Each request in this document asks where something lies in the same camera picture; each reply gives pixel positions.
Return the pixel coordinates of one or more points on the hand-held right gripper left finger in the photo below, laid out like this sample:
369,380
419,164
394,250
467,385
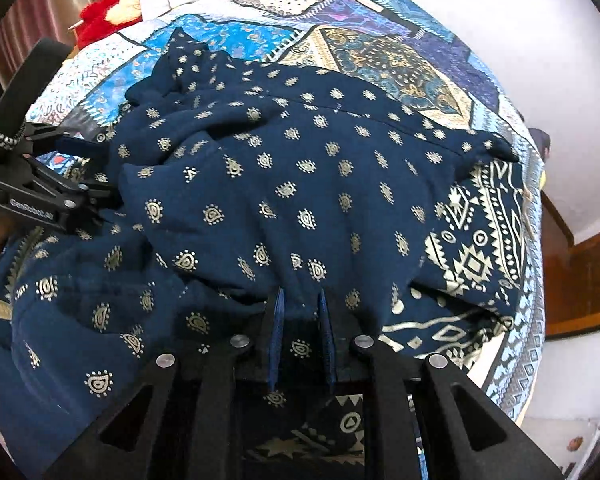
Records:
278,332

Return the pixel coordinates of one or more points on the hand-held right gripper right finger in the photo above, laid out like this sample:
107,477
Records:
326,332

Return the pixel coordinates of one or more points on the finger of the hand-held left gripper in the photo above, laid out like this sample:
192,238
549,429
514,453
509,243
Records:
92,195
80,146

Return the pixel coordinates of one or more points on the navy patterned hooded robe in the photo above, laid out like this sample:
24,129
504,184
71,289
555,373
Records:
305,185

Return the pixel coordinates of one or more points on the red plush toy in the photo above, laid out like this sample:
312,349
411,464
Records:
100,15

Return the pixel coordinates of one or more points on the striped pink gold curtain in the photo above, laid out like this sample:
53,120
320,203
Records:
30,17

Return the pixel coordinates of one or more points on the wooden door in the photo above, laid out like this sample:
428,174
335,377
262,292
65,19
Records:
585,280

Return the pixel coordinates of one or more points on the white appliance with stickers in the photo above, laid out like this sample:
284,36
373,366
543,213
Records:
570,440

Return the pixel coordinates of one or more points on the blue patchwork blanket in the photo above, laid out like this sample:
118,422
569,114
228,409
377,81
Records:
380,55

